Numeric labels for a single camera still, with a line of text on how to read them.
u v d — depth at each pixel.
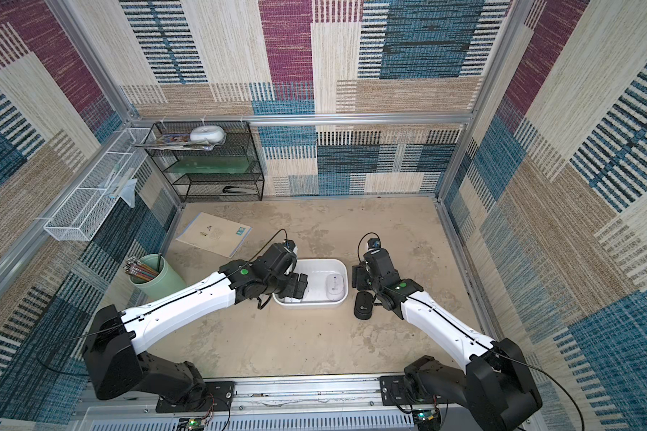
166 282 0.82
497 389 0.40
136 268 0.79
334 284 0.92
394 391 0.73
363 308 0.87
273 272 0.61
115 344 0.40
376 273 0.64
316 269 0.96
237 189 1.11
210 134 0.89
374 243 0.76
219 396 0.73
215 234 1.08
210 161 1.08
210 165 0.95
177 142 0.92
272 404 0.73
